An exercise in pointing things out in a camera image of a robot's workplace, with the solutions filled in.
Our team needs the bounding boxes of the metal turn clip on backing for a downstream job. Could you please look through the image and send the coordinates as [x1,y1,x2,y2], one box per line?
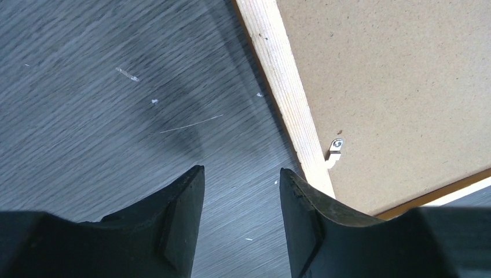
[325,138,344,169]

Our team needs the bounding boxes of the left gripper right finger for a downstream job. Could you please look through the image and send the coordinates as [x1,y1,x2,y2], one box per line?
[280,169,490,277]

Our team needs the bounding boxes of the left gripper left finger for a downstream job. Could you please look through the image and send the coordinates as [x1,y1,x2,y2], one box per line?
[1,165,205,277]

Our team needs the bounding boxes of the orange wooden picture frame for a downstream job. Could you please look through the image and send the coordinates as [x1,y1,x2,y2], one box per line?
[230,0,491,221]

